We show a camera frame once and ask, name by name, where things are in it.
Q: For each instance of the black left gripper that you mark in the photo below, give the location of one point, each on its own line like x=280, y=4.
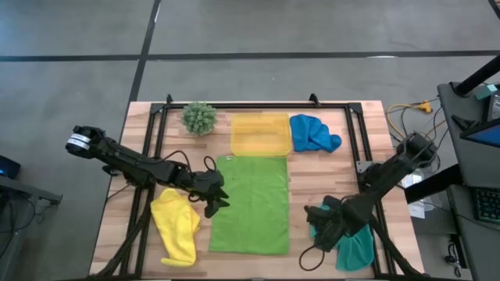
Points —
x=203, y=184

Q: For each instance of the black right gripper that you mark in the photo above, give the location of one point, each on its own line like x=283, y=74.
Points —
x=341, y=218

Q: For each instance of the green microfiber towel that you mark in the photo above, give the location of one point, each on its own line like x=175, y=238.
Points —
x=250, y=207

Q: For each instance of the teal microfiber towel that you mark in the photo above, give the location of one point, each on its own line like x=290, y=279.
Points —
x=355, y=253

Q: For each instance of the yellow microfiber towel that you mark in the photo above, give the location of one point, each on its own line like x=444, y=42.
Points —
x=176, y=226

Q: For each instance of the blue microfiber towel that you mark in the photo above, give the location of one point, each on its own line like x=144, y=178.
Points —
x=312, y=134

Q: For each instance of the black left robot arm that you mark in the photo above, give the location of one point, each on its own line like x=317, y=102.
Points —
x=129, y=160

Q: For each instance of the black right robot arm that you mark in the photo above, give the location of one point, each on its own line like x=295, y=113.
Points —
x=384, y=175

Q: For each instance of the yellow translucent plastic bin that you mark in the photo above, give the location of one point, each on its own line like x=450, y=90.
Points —
x=259, y=134

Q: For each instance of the artificial green potted plant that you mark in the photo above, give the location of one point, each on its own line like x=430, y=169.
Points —
x=199, y=118

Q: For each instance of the white paper sheets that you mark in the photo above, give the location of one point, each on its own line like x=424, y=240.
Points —
x=417, y=210

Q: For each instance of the black slanted beam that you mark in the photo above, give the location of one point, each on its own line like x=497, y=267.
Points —
x=433, y=183

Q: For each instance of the grey side desk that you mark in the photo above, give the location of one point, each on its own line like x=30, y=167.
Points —
x=468, y=168

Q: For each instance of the black keyboard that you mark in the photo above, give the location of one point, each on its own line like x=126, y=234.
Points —
x=488, y=205

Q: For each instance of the laptop with blue screen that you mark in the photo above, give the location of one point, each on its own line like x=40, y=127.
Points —
x=486, y=136

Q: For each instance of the dark side desk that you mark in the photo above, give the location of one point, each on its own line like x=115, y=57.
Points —
x=23, y=189

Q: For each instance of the dark device blue screen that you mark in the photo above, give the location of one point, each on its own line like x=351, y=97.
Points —
x=8, y=168

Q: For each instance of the small teal box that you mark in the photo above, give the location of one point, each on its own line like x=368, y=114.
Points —
x=485, y=92

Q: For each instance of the black pole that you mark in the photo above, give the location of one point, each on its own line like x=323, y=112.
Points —
x=476, y=76

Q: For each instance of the black aluminium table frame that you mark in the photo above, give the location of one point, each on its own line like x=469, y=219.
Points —
x=254, y=105

